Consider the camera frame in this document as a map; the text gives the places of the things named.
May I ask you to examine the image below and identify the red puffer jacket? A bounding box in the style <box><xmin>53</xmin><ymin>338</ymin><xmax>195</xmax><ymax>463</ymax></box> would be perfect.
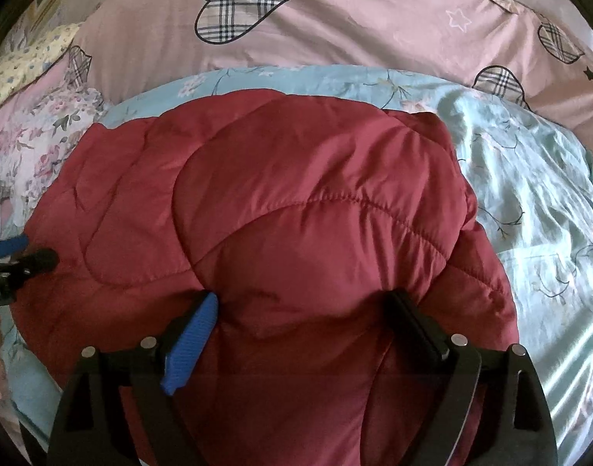
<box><xmin>10</xmin><ymin>88</ymin><xmax>520</xmax><ymax>466</ymax></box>

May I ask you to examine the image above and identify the yellow floral pillow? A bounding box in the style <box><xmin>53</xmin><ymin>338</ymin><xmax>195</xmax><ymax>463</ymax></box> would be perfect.
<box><xmin>0</xmin><ymin>23</ymin><xmax>83</xmax><ymax>113</ymax></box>

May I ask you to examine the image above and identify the pink floral pillow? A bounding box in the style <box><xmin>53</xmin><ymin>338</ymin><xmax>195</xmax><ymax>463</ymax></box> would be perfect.
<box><xmin>0</xmin><ymin>86</ymin><xmax>107</xmax><ymax>238</ymax></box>

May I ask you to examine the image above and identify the light blue floral bedsheet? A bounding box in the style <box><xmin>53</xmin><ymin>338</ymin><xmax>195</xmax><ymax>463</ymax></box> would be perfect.
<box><xmin>0</xmin><ymin>64</ymin><xmax>593</xmax><ymax>466</ymax></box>

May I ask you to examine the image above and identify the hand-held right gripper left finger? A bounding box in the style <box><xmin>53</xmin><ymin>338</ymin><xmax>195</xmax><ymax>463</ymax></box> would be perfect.
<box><xmin>47</xmin><ymin>291</ymin><xmax>220</xmax><ymax>466</ymax></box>

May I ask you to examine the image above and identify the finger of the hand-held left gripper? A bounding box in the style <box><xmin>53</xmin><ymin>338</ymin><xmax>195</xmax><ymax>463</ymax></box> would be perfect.
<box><xmin>5</xmin><ymin>247</ymin><xmax>61</xmax><ymax>280</ymax></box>
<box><xmin>0</xmin><ymin>235</ymin><xmax>30</xmax><ymax>264</ymax></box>

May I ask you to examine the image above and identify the pink quilt with plaid hearts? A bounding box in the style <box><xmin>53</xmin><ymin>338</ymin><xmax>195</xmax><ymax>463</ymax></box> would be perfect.
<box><xmin>35</xmin><ymin>0</ymin><xmax>593</xmax><ymax>156</ymax></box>

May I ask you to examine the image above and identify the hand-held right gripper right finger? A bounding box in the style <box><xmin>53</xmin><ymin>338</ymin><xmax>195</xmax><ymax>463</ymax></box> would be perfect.
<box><xmin>383</xmin><ymin>289</ymin><xmax>560</xmax><ymax>466</ymax></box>

